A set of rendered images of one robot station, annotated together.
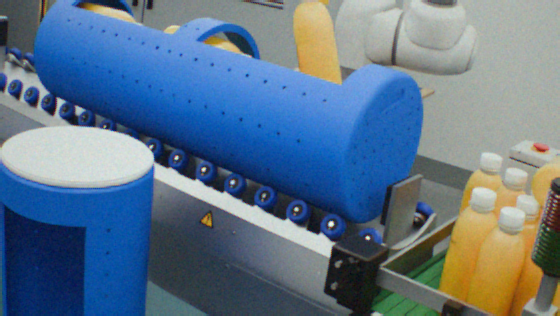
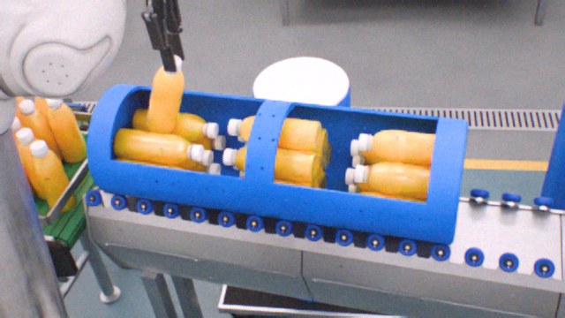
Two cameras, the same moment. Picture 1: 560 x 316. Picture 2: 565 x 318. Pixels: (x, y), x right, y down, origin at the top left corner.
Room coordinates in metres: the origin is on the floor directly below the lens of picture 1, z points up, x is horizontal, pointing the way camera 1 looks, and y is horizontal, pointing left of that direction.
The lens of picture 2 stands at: (2.74, -0.08, 2.18)
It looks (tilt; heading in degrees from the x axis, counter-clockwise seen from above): 42 degrees down; 166
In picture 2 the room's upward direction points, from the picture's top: 7 degrees counter-clockwise
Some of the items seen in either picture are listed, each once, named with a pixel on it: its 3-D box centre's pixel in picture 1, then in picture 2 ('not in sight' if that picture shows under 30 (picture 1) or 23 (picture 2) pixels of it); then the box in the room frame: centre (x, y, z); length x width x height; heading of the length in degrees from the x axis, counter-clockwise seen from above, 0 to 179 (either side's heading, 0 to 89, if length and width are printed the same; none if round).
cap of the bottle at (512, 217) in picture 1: (512, 217); not in sight; (1.05, -0.34, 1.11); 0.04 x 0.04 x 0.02
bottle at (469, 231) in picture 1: (468, 258); (65, 129); (1.12, -0.31, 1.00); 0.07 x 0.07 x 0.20
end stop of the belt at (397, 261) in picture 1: (433, 238); (86, 167); (1.26, -0.28, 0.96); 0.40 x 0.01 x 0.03; 146
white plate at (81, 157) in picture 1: (76, 154); (300, 85); (1.24, 0.37, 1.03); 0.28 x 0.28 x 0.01
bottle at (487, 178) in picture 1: (478, 215); (52, 177); (1.31, -0.36, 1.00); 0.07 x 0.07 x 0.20
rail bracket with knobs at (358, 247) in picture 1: (357, 273); not in sight; (1.12, -0.14, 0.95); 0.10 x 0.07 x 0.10; 146
